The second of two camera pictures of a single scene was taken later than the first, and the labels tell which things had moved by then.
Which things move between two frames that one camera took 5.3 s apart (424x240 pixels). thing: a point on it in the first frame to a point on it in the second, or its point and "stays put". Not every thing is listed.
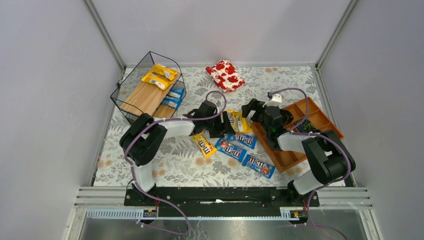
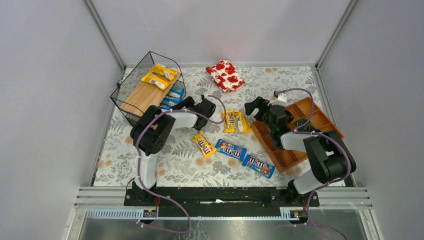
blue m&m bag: x=248 y=141 to x=165 y=107
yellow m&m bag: x=161 y=69 stays put
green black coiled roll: x=307 y=126 stays put
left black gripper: x=218 y=122 to x=187 y=103
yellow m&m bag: x=160 y=82 stays put
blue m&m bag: x=175 y=96 stays put
